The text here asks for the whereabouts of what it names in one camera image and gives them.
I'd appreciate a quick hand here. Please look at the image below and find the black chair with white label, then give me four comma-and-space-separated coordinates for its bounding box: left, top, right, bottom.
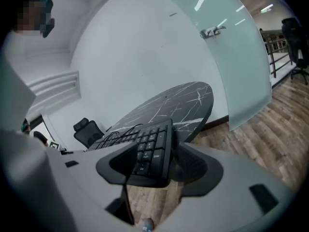
281, 17, 309, 86

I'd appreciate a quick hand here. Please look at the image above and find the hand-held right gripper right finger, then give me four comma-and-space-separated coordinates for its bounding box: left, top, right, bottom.
154, 143, 298, 232

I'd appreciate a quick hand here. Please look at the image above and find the round black marble table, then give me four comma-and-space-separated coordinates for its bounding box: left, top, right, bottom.
103, 81, 215, 149

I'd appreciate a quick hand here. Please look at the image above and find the black mesh office chair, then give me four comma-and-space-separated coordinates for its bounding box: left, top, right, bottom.
73, 117, 105, 150

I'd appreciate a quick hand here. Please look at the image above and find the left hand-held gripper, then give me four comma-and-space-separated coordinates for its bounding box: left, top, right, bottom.
48, 141, 74, 154

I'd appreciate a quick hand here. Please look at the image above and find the person's blue shoe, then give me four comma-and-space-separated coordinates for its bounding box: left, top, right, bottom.
141, 217, 155, 232

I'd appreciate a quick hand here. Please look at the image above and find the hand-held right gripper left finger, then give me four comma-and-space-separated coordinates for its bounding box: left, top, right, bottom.
0, 129, 140, 232

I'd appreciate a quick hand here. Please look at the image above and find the frosted glass door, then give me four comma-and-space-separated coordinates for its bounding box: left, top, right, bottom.
149, 0, 272, 132

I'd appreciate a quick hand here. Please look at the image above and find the person's head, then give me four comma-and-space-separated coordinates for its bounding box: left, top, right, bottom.
13, 0, 56, 39

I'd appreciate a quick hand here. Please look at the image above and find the black metal railing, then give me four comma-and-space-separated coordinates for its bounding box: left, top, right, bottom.
259, 29, 297, 78

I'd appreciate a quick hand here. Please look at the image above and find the black keyboard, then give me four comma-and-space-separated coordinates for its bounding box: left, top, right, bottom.
88, 118, 174, 188

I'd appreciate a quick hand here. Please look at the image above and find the metal door handle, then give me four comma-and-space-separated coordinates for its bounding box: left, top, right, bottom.
199, 25, 227, 40

